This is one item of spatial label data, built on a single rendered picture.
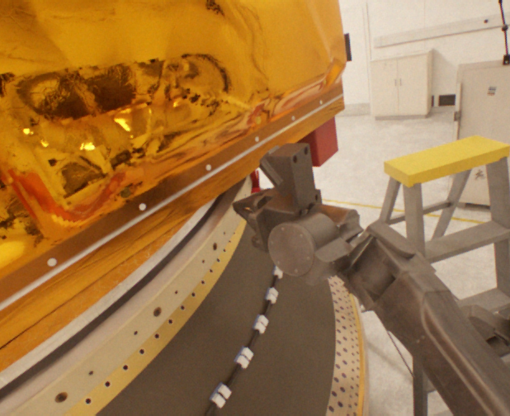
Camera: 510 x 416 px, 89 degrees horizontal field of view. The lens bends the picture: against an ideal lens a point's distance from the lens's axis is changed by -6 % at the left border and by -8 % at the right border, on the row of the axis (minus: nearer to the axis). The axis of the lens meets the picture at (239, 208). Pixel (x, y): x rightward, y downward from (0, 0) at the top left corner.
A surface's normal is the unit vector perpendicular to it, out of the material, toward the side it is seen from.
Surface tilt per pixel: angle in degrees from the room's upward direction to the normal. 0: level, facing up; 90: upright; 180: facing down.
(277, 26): 90
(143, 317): 90
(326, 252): 33
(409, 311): 60
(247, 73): 91
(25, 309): 90
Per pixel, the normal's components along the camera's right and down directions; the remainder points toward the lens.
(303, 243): -0.70, 0.18
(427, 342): -0.92, -0.11
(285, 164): -0.65, 0.50
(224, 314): 0.64, -0.37
